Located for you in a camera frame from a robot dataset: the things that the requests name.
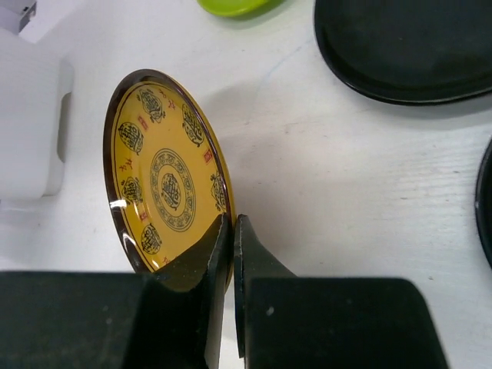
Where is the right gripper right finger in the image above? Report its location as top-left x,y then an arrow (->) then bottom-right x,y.
234,214 -> 448,368

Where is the lime green round plate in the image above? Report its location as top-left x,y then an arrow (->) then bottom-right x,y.
197,0 -> 283,18

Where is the gold plate dark rim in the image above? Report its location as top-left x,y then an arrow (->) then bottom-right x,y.
102,69 -> 235,272

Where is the white plastic bin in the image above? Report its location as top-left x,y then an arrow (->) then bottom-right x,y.
1,30 -> 74,200

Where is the black round plate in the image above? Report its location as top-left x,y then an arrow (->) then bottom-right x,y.
474,141 -> 492,267
314,1 -> 491,105

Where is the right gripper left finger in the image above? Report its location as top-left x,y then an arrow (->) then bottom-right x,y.
1,215 -> 229,368

